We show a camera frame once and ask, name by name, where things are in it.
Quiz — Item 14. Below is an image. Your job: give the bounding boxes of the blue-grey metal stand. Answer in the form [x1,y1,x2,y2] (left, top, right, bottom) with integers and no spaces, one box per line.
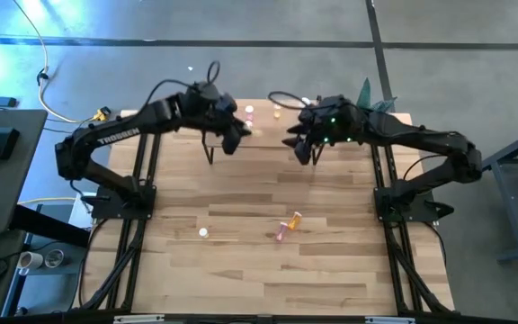
[481,121,518,265]

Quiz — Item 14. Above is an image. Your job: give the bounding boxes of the wooden shelf black metal legs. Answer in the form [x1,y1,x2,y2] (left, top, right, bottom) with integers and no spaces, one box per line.
[201,93,326,167]

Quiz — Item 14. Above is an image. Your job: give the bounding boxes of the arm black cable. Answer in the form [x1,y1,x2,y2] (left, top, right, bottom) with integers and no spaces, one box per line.
[144,59,221,109]
[267,90,312,112]

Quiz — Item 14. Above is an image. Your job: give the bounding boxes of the grey metal cup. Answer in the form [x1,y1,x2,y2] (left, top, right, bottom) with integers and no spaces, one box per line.
[44,248,66,269]

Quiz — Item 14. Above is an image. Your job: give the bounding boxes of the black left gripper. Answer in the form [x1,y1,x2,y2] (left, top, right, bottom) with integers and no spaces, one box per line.
[216,92,254,157]

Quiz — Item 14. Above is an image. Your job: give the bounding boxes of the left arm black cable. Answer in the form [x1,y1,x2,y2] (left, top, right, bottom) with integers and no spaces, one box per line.
[144,59,221,109]

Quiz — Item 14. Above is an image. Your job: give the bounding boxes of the black diagonal beam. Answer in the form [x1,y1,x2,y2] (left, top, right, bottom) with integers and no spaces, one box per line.
[10,202,93,249]

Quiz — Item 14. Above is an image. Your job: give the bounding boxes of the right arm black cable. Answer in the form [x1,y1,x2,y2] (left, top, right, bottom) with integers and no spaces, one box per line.
[267,90,312,112]

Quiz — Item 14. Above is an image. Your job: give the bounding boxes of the yellow power cable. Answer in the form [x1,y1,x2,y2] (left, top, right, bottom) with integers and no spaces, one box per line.
[12,0,103,125]

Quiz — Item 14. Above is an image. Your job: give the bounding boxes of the white box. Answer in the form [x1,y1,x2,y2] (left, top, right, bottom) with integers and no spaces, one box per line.
[67,191,98,230]

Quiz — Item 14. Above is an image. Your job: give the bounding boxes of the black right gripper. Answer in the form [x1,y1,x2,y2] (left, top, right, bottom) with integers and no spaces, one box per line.
[281,96,354,167]

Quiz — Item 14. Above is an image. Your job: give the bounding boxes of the white bracket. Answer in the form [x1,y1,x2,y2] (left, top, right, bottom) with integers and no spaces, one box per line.
[113,314,165,324]
[364,316,416,324]

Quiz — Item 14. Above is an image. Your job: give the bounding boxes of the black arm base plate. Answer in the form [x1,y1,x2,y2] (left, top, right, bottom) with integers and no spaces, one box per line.
[373,182,456,225]
[81,184,157,221]

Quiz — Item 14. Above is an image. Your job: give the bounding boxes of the black aluminium rig frame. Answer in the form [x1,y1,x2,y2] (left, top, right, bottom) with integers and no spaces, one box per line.
[72,99,457,324]

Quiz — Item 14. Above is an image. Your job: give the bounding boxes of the dark grey desk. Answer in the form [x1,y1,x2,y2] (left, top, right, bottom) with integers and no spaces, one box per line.
[0,107,49,238]

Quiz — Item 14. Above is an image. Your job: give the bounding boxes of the green plant in white pot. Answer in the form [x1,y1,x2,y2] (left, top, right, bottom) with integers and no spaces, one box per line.
[358,77,397,113]

